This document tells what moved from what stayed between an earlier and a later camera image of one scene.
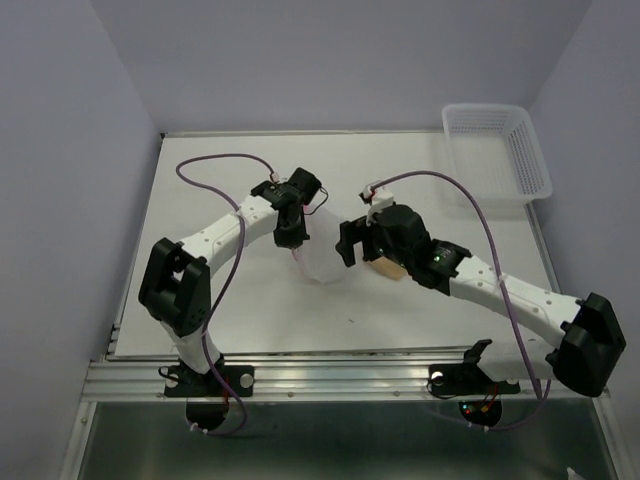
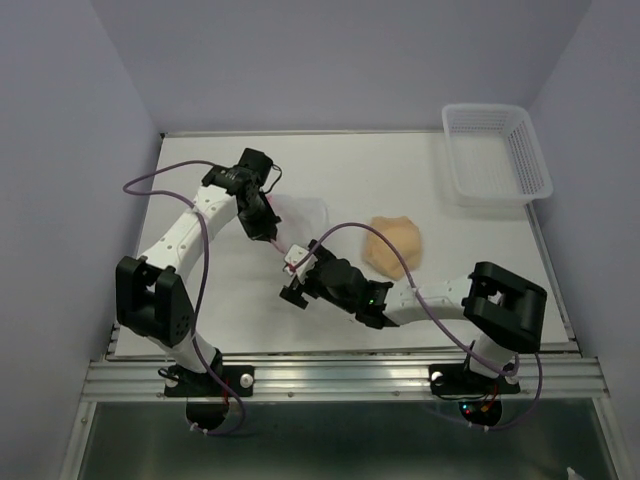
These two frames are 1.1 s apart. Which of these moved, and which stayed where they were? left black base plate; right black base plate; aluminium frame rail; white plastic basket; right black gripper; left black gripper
Moved: right black gripper; left black gripper
Stayed: aluminium frame rail; right black base plate; white plastic basket; left black base plate
